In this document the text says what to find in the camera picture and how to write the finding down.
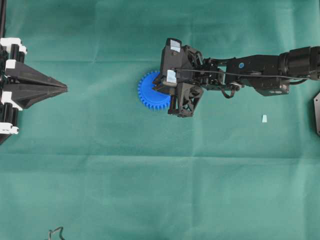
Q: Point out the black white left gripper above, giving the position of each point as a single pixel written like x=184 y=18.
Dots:
x=17 y=97

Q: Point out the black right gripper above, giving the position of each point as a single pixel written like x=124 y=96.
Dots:
x=180 y=84

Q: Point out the blue plastic gear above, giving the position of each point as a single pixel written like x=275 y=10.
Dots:
x=153 y=100

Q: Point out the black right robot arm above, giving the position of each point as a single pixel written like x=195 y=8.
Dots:
x=269 y=75

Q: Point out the green table mat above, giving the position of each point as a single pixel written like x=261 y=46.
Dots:
x=97 y=162

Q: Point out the white paper scrap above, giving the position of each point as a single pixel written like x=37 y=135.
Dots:
x=264 y=118

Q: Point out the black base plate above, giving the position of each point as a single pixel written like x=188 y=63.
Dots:
x=316 y=104

